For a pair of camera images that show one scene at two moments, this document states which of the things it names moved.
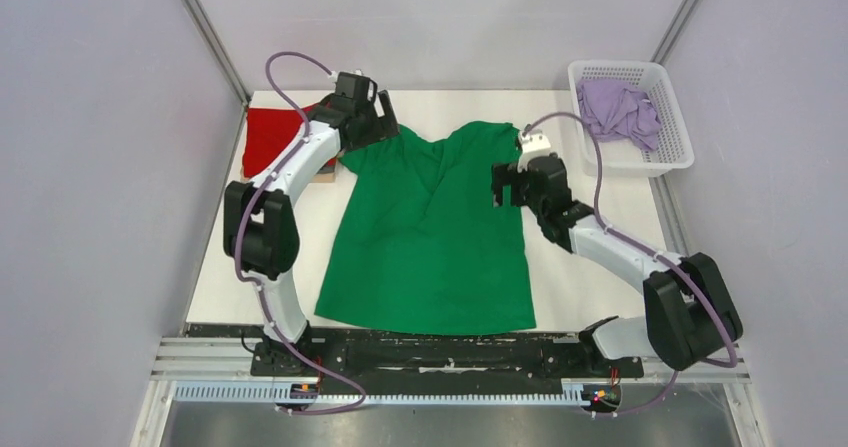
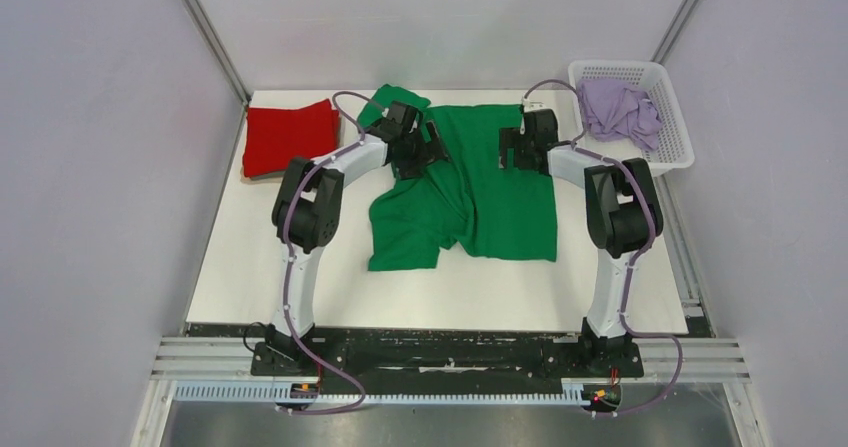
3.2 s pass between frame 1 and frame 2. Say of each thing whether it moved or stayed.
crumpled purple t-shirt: stayed
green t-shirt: moved
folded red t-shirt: stayed
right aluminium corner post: stayed
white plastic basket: stayed
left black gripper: moved
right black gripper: moved
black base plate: stayed
